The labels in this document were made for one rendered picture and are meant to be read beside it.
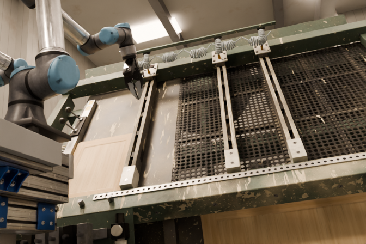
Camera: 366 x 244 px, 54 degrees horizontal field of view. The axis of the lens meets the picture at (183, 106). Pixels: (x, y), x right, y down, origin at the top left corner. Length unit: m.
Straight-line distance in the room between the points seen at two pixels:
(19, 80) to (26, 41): 6.31
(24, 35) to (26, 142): 6.79
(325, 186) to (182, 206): 0.59
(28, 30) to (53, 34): 6.45
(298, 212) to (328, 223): 0.13
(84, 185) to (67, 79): 0.79
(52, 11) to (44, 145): 0.51
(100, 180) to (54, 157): 0.81
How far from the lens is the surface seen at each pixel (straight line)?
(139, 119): 2.11
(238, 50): 2.55
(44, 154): 1.07
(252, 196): 1.56
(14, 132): 0.99
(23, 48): 7.60
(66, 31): 1.66
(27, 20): 7.92
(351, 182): 1.60
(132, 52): 1.73
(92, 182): 1.90
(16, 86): 1.35
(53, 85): 1.24
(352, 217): 1.81
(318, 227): 1.79
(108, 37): 1.63
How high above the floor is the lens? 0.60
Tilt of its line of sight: 22 degrees up
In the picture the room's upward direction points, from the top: 7 degrees counter-clockwise
